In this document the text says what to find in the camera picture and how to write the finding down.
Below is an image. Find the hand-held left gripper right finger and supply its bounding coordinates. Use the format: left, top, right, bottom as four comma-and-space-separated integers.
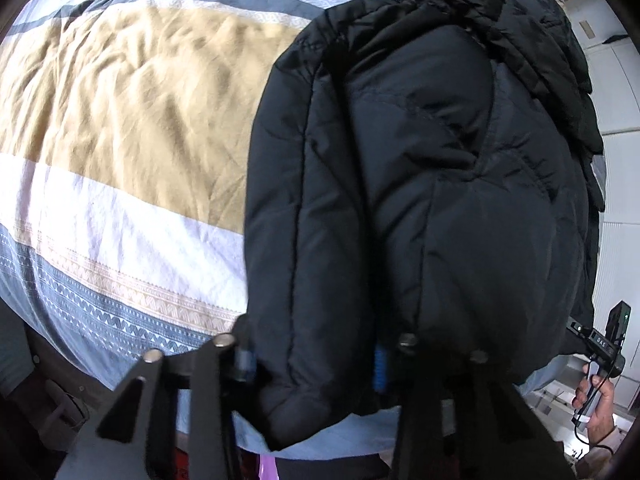
373, 334, 576, 480

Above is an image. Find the white wardrobe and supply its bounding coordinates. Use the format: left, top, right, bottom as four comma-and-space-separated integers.
560, 0, 640, 411

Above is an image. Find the black puffer coat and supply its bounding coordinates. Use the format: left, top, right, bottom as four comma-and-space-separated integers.
244, 0, 608, 453

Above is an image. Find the person's right hand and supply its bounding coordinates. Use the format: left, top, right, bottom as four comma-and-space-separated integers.
572, 364, 617, 448

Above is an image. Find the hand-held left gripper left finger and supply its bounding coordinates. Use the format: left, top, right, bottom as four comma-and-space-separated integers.
55, 316, 257, 480

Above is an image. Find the striped duvet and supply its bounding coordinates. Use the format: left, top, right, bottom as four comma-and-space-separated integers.
0, 0, 401, 461

